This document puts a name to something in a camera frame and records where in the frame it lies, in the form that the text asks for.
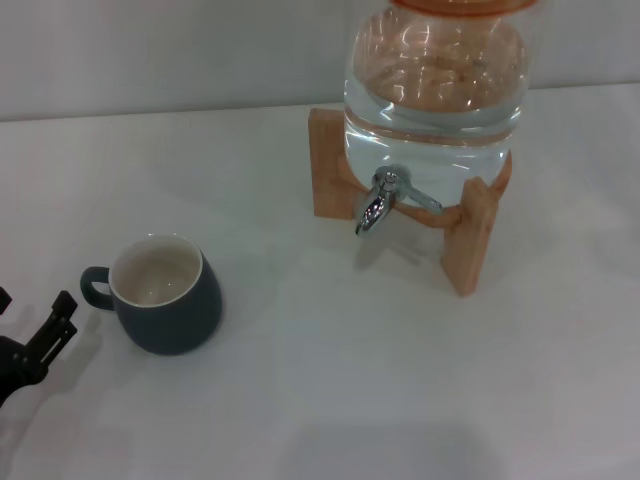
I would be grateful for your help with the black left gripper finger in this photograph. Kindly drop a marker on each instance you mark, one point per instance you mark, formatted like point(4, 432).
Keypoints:
point(52, 330)
point(4, 301)

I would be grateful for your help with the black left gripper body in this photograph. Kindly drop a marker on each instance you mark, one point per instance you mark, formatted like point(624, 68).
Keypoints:
point(12, 365)

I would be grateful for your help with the dark grey ceramic mug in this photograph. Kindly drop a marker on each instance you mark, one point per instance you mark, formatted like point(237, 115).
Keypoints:
point(170, 320)

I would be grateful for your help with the chrome faucet tap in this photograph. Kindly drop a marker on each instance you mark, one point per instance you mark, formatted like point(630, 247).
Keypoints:
point(372, 207)

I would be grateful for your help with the wooden dispenser stand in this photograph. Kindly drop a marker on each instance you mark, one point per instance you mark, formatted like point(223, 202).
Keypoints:
point(470, 240)

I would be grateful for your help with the glass water dispenser jar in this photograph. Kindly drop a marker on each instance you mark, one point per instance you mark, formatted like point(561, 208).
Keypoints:
point(435, 100)

